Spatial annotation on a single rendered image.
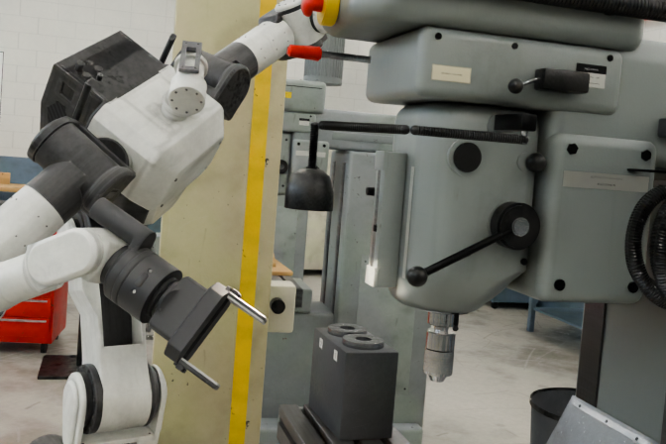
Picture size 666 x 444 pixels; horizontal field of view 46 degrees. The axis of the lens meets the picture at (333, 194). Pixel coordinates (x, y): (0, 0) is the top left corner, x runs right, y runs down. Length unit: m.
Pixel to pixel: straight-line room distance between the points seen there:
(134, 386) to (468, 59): 0.98
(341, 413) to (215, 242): 1.37
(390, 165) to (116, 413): 0.82
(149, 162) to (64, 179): 0.17
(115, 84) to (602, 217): 0.89
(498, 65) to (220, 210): 1.88
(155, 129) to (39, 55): 8.77
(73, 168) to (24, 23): 8.94
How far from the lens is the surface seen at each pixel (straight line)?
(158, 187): 1.48
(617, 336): 1.52
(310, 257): 9.68
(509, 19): 1.16
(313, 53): 1.27
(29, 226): 1.33
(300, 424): 1.76
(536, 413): 3.23
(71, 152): 1.37
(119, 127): 1.45
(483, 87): 1.14
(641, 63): 1.30
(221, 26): 2.91
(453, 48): 1.12
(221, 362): 3.00
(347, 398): 1.66
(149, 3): 10.28
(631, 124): 1.28
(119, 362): 1.70
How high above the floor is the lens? 1.54
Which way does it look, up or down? 3 degrees down
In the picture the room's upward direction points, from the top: 4 degrees clockwise
